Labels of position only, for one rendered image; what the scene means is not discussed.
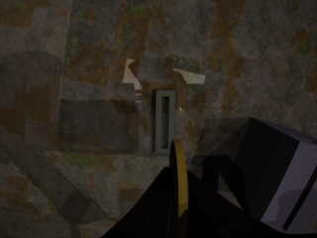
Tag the thin gold coin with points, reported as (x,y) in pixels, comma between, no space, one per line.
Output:
(180,216)

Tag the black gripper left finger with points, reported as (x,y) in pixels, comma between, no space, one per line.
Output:
(151,216)

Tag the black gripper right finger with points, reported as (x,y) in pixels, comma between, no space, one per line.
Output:
(214,216)

